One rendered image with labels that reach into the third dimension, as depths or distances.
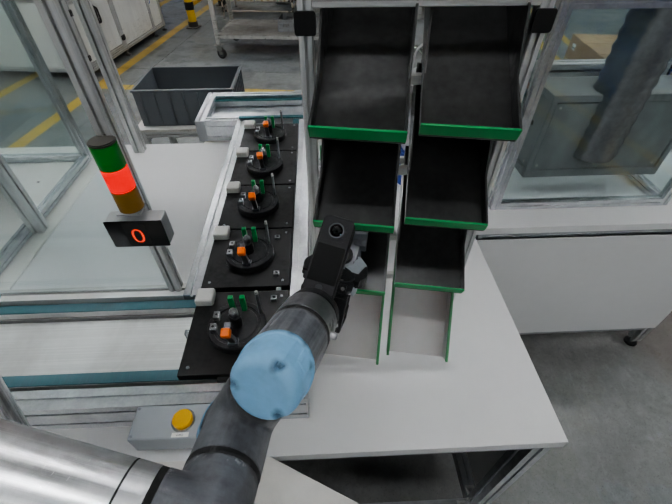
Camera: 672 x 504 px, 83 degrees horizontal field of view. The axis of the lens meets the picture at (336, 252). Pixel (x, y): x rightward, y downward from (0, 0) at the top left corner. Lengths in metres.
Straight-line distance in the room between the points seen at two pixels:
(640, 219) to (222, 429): 1.64
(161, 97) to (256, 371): 2.48
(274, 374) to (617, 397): 2.11
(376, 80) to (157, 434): 0.77
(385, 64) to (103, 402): 0.86
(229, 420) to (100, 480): 0.12
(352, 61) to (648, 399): 2.15
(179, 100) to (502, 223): 2.04
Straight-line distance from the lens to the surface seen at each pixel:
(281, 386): 0.37
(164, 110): 2.79
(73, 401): 1.04
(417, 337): 0.91
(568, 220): 1.66
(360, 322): 0.88
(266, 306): 1.01
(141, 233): 0.94
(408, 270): 0.77
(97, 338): 1.18
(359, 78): 0.61
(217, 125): 1.98
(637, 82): 1.52
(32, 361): 1.22
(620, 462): 2.20
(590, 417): 2.23
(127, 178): 0.87
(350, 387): 1.00
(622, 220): 1.77
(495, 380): 1.09
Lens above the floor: 1.76
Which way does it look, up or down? 44 degrees down
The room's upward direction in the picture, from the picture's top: straight up
